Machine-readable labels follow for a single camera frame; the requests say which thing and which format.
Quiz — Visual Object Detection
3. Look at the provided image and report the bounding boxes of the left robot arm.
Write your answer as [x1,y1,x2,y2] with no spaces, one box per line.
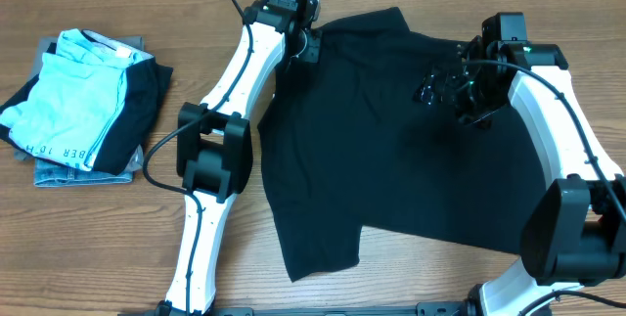
[154,0,321,315]

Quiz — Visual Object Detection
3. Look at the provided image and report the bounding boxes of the folded blue jeans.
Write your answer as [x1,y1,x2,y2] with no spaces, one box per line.
[33,159,134,188]

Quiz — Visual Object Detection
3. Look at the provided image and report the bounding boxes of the black t-shirt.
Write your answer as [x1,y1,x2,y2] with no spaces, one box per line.
[258,8,546,280]

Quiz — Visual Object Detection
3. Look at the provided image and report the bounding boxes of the light blue folded t-shirt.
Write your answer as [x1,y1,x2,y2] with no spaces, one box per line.
[1,28,155,171]

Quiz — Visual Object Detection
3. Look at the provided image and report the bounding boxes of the grey folded garment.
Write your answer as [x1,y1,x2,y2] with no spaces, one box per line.
[2,36,145,171]

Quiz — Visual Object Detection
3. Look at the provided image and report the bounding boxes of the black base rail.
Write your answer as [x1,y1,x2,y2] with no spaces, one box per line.
[116,299,554,316]

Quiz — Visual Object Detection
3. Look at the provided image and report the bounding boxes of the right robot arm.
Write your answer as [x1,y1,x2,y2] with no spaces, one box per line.
[414,12,625,315]

